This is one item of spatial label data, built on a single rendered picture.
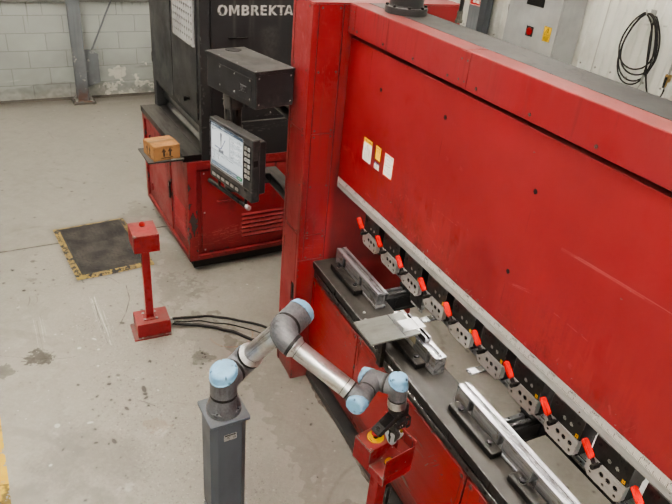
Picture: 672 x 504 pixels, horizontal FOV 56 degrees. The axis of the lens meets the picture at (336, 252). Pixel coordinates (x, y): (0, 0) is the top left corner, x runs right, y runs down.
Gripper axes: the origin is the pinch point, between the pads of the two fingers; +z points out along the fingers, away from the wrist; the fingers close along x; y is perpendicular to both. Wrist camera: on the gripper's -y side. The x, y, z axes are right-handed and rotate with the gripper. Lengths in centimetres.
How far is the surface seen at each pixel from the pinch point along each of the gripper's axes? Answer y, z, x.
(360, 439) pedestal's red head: -5.6, 5.4, 11.9
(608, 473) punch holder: 26, -38, -73
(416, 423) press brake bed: 26.0, 15.2, 11.1
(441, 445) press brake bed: 22.9, 9.9, -7.5
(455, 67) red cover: 54, -134, 38
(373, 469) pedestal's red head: -6.6, 13.0, 1.5
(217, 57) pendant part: 27, -109, 185
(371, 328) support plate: 28, -14, 48
